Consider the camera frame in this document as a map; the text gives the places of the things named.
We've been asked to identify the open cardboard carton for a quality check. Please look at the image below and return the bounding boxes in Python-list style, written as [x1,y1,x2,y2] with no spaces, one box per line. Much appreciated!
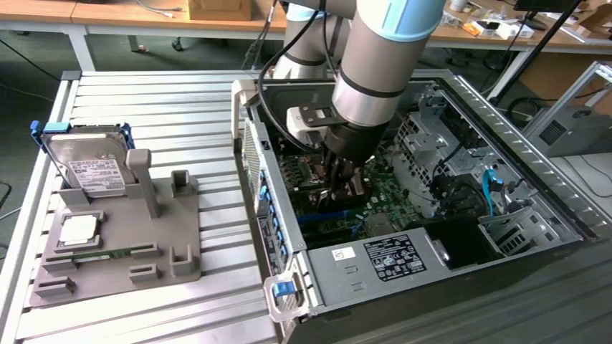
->
[575,3,612,41]

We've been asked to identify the blue expansion slot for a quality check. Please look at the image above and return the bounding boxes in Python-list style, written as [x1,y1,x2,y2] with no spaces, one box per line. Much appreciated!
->
[295,208,354,224]

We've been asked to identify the white small box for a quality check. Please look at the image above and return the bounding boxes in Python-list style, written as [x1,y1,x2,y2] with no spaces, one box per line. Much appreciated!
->
[495,23,534,40]

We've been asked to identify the silver perforated drive cage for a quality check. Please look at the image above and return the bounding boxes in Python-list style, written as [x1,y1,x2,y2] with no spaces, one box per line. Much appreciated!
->
[389,89,502,175]

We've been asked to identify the long wooden desk white legs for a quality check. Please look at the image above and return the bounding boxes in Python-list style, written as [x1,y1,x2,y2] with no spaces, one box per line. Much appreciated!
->
[0,0,287,72]

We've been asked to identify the black expansion slot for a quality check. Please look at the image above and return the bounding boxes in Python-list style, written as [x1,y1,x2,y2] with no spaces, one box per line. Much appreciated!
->
[302,227,358,249]

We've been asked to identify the hard disk with blue bracket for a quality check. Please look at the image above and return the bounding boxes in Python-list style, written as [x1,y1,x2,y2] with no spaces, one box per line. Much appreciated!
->
[29,120,134,199]

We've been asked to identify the grey computer tower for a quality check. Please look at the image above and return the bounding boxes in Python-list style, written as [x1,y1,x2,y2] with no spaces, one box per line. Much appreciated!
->
[522,105,612,158]

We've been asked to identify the grey parts rack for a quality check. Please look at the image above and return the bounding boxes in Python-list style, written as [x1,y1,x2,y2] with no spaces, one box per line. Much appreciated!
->
[25,148,201,309]

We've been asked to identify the blue flat wire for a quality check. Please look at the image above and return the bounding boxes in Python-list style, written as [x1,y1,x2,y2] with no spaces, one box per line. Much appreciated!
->
[481,168,503,218]

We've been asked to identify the silver CPU chip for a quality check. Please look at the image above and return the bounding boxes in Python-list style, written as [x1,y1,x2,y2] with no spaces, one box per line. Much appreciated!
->
[55,216,101,247]

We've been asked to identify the silver disk bay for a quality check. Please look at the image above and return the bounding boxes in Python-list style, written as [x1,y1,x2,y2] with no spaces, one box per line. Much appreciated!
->
[477,206,570,257]

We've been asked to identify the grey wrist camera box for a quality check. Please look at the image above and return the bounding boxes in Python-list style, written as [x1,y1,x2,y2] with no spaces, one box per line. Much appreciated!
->
[285,105,346,148]

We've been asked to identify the black camera cable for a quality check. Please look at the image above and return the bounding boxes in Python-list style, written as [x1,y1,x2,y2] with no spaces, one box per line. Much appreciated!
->
[255,0,335,153]

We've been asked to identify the square chipset heatsink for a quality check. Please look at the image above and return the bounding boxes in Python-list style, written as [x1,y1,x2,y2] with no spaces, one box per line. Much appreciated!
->
[365,214,398,237]

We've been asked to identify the black slanted tripod pole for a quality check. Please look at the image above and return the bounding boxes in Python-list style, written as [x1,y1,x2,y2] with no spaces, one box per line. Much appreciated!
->
[485,0,591,105]

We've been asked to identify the black wire bundle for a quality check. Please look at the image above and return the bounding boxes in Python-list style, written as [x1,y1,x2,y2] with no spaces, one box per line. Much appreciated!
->
[427,174,485,220]

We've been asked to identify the grey power supply unit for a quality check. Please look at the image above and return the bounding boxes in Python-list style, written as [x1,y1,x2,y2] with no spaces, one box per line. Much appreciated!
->
[305,225,454,310]

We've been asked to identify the brown cardboard box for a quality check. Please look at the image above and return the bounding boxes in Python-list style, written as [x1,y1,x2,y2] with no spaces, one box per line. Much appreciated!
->
[187,0,254,22]

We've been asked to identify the coiled black floor cable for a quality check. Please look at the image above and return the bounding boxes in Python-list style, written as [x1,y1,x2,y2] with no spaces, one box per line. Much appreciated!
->
[505,95,546,123]

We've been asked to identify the open black PC case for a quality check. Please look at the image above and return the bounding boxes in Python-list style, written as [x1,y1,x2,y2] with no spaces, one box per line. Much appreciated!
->
[230,70,599,344]

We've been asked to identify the black monitor with stand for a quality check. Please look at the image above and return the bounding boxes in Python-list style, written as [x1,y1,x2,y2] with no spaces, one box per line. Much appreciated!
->
[513,0,582,32]

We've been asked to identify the black plastic shroud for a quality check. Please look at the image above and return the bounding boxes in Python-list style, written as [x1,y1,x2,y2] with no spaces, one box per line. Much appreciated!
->
[422,217,503,270]

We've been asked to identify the CPU socket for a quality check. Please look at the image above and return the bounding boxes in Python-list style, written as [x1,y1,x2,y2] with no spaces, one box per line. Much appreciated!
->
[298,154,330,186]

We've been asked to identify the green RAM stick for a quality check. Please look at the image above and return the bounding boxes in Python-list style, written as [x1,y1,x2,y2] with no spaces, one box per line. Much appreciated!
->
[70,249,133,262]

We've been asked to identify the green motherboard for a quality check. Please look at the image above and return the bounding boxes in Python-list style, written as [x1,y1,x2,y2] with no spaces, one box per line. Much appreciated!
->
[275,143,430,249]

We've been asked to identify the cluttered wooden desk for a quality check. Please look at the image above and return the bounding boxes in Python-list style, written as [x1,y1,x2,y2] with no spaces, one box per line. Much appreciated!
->
[423,0,612,103]

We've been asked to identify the black hanging cable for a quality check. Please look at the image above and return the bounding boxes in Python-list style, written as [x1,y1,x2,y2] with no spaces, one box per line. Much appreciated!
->
[238,0,278,71]

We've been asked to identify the aluminium profile frame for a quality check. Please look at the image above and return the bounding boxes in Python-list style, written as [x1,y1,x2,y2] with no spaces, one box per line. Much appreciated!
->
[549,59,612,121]

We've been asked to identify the orange and white box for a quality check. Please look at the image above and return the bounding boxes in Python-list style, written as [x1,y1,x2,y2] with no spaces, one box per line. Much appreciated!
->
[465,19,502,37]

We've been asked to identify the white cable on desk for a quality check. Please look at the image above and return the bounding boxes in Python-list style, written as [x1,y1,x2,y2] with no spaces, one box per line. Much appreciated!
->
[133,0,178,19]

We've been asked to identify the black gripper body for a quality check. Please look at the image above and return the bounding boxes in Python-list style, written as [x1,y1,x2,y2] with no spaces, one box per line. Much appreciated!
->
[322,120,390,168]

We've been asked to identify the RAM memory stick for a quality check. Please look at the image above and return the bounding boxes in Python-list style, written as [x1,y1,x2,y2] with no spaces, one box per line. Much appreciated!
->
[290,177,373,216]

